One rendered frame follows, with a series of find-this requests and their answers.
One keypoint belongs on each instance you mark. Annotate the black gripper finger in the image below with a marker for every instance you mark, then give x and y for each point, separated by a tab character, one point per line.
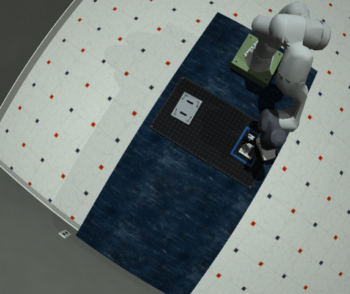
247	139

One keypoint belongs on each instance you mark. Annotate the white rectangular frame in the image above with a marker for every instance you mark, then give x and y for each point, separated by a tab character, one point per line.
186	108

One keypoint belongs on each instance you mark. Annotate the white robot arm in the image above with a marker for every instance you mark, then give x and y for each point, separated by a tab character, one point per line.
297	34

